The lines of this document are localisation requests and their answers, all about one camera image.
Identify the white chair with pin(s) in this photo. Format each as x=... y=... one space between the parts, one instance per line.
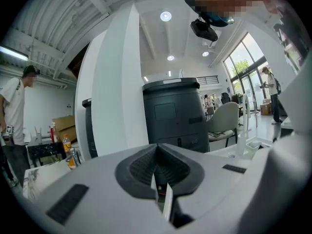
x=223 y=121

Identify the black head camera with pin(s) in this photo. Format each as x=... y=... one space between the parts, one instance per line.
x=203 y=30

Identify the large cardboard box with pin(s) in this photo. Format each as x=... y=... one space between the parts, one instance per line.
x=64 y=128

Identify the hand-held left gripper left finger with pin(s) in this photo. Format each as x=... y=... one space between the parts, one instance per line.
x=97 y=191

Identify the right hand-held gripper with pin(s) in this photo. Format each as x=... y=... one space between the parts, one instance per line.
x=280 y=174

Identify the round ceiling light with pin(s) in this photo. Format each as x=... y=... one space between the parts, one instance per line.
x=205 y=53
x=165 y=16
x=170 y=58

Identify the red bottle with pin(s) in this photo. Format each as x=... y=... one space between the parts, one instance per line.
x=52 y=133

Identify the glass entrance doors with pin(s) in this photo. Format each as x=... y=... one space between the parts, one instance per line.
x=246 y=69

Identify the black office chair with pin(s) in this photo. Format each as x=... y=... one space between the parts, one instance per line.
x=225 y=98

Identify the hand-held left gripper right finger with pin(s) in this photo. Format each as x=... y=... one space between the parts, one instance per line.
x=219 y=191

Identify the chrome faucet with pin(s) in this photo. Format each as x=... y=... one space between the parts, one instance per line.
x=74 y=156

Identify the black marble table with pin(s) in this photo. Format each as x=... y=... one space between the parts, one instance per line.
x=46 y=152

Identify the large black cabinet machine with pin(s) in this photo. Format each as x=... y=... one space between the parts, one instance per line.
x=175 y=113

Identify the marble sink counter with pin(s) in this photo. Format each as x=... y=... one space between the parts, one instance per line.
x=46 y=177

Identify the dark head-mount helmet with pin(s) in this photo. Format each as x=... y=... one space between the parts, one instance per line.
x=214 y=18

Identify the person's pink shirt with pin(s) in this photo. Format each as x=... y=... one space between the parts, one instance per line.
x=275 y=4

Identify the orange drink bottle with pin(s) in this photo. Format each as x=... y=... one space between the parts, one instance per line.
x=67 y=145

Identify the tube ceiling light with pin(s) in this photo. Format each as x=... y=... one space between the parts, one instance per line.
x=13 y=52

